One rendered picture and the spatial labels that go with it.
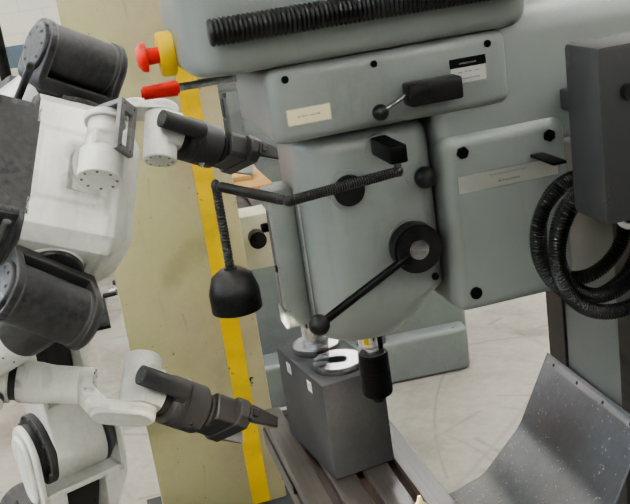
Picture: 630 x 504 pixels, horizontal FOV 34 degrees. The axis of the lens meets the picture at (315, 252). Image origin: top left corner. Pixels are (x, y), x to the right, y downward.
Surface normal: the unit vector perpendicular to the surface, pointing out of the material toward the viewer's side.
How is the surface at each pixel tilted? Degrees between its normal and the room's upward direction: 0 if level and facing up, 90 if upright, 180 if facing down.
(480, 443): 0
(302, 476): 0
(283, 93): 90
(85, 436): 81
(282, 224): 90
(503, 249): 90
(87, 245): 95
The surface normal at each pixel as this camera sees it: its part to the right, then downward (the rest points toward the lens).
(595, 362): -0.96, 0.21
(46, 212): 0.44, -0.37
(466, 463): -0.14, -0.94
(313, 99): 0.26, 0.26
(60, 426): 0.58, 0.00
